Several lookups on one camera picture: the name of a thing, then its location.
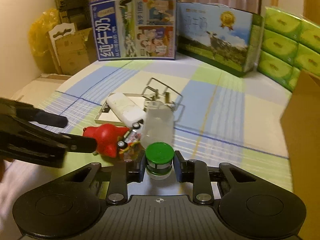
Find black white toy car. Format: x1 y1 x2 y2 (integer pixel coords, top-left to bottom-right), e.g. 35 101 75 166
124 122 143 142

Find brown cardboard box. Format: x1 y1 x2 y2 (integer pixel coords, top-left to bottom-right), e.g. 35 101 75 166
280 70 319 239

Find flattened cardboard boxes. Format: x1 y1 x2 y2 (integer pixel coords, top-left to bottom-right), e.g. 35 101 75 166
47 23 98 75

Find blue milk carton box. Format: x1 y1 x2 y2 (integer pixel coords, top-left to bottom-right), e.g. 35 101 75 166
89 0 177 61

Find yellow plastic bag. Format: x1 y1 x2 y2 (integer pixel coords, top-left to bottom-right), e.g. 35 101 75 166
28 8 60 74

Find clear plastic tube container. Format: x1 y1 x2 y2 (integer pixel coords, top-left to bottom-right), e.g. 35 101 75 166
140 101 174 148

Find shallow white box lid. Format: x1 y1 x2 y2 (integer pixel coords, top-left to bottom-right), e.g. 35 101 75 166
94 92 147 127

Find person's left hand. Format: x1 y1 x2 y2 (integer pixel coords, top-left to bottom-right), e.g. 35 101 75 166
0 157 13 181

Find checked bed sheet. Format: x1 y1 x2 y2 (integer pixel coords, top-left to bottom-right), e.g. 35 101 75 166
14 55 292 190

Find green tissue pack bundle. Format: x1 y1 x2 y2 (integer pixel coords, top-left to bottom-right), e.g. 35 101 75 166
257 7 319 91

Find green lid small jar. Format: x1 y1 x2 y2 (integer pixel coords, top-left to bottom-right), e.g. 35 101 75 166
145 142 175 180

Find white oblong case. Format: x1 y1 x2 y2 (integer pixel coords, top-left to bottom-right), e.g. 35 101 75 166
106 93 146 128

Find wooden door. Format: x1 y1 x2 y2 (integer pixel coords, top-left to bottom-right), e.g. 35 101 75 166
303 0 319 24

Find white plug adapter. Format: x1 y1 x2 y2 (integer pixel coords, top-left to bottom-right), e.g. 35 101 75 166
151 92 175 111

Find cow picture milk box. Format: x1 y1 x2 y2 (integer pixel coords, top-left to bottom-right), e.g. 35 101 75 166
177 2 263 77

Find red pig figurine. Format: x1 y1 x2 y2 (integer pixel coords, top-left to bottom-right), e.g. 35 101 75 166
82 124 129 158

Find black folding hand cart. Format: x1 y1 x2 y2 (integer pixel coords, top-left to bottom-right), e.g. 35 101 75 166
55 0 91 30

